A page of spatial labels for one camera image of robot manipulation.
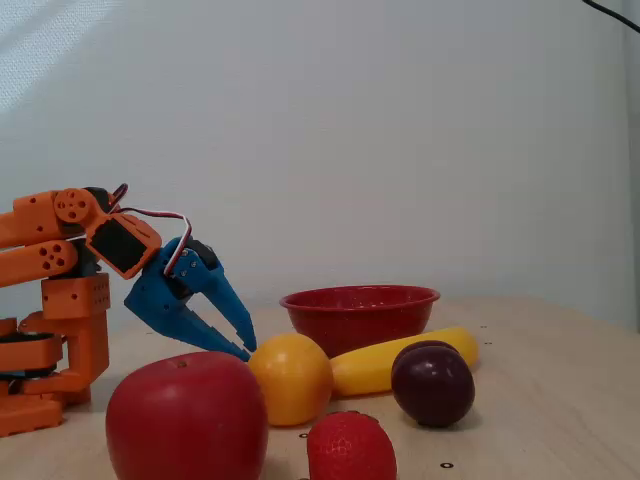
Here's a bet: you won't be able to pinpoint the yellow banana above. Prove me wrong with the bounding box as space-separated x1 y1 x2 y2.
329 326 480 399

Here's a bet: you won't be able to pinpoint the orange yellow peach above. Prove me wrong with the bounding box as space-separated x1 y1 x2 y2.
248 333 335 428

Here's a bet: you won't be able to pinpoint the black hanging cable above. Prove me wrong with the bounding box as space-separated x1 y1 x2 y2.
582 0 640 32

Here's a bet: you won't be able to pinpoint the dark purple plum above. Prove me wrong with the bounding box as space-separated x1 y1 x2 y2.
390 340 476 429

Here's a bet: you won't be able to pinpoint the red apple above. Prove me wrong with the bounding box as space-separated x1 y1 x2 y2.
104 350 270 480

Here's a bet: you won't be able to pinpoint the white red servo cable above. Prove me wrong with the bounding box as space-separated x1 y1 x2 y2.
108 183 194 277

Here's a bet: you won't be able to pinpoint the red speckled bowl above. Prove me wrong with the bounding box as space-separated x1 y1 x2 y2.
279 285 442 360

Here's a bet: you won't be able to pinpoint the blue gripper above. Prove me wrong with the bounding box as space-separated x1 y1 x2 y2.
123 236 258 363

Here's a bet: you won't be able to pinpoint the red strawberry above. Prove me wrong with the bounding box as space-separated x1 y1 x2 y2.
306 410 399 480

